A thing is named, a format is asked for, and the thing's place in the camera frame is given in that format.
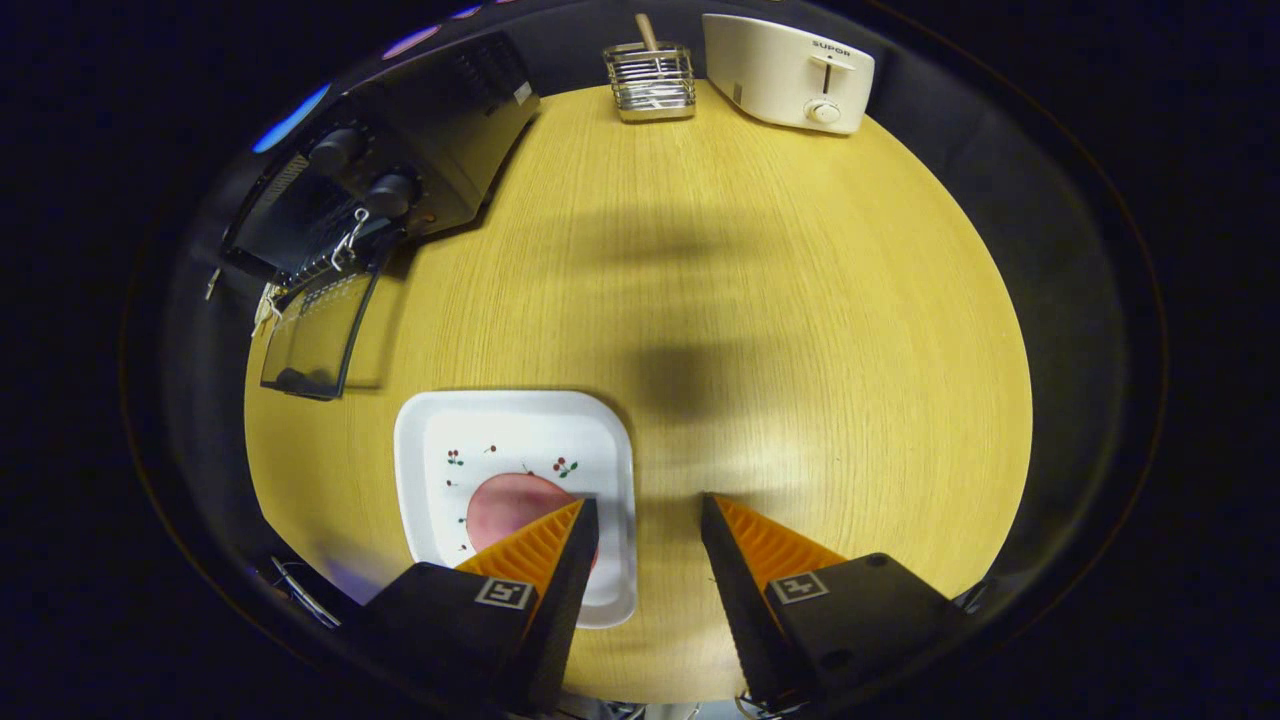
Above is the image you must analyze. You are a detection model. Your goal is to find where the small metal wire holder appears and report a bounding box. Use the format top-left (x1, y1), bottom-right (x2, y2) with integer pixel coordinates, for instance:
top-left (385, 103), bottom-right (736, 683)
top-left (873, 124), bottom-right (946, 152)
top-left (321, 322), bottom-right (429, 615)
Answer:
top-left (603, 42), bottom-right (697, 123)

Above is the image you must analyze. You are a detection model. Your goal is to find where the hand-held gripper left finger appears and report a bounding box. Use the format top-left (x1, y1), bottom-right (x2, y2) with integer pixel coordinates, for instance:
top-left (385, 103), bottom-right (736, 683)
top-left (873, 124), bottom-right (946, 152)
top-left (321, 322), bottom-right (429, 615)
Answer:
top-left (348, 498), bottom-right (600, 716)

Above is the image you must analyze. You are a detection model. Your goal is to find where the black toaster oven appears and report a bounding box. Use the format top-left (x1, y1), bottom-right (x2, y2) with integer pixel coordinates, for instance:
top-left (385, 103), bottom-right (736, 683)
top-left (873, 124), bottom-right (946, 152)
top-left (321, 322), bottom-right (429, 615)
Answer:
top-left (220, 30), bottom-right (542, 402)

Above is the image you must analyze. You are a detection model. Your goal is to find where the round pink food slice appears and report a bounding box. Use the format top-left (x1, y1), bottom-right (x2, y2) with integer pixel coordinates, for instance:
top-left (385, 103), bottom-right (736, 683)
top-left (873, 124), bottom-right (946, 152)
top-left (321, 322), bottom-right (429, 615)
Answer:
top-left (466, 473), bottom-right (601, 571)

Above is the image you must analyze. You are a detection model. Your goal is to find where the white square plate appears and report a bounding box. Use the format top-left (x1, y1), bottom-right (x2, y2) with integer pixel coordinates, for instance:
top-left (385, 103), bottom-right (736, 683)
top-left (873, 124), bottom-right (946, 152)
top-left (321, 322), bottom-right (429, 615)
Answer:
top-left (394, 390), bottom-right (638, 629)

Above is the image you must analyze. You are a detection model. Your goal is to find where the white pop-up toaster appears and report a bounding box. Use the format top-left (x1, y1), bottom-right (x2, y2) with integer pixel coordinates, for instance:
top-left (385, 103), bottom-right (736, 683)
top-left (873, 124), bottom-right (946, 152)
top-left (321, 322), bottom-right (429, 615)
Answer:
top-left (702, 13), bottom-right (877, 136)

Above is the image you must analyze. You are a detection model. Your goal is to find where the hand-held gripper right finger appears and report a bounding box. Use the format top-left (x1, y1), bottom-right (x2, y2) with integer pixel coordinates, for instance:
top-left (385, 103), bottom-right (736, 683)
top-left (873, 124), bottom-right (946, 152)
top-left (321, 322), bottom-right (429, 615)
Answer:
top-left (700, 492), bottom-right (970, 706)

